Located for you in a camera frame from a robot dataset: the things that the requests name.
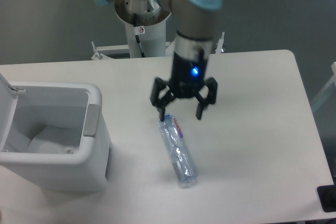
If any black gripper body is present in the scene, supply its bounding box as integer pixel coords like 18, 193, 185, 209
169, 50, 208, 99

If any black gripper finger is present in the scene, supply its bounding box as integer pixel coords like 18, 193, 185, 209
195, 77, 218, 120
150, 77, 175, 122

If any crushed clear plastic bottle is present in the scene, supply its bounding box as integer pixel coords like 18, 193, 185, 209
158, 113, 198, 188

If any clear plastic bag with labels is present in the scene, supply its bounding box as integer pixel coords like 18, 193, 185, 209
27, 126, 81, 154

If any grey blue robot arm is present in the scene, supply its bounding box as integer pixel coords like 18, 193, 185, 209
96, 0, 223, 119

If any white trash can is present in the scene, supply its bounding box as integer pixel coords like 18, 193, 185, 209
1, 77, 112, 191

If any black device at table edge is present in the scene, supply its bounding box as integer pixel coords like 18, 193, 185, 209
317, 185, 335, 212

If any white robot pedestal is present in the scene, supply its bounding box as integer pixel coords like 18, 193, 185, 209
90, 0, 226, 61

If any black cable on pedestal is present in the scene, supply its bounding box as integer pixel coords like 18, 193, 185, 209
132, 13, 146, 58

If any white frame at right edge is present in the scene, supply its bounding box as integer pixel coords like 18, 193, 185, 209
311, 62, 335, 113

